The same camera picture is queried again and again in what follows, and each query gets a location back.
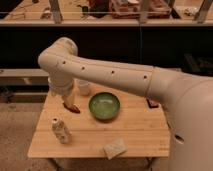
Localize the green ceramic bowl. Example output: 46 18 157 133
89 92 120 120

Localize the wooden folding table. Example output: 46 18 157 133
28 89 169 158

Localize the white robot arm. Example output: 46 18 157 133
38 37 213 171

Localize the white plastic cup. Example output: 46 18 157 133
77 79 90 96

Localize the dark rectangular chocolate bar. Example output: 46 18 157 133
146 99 159 108

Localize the beige sponge block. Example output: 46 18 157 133
103 138 127 159

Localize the white patterned bottle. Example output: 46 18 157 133
52 118 71 144

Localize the reddish brown oblong object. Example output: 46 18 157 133
63 103 80 114

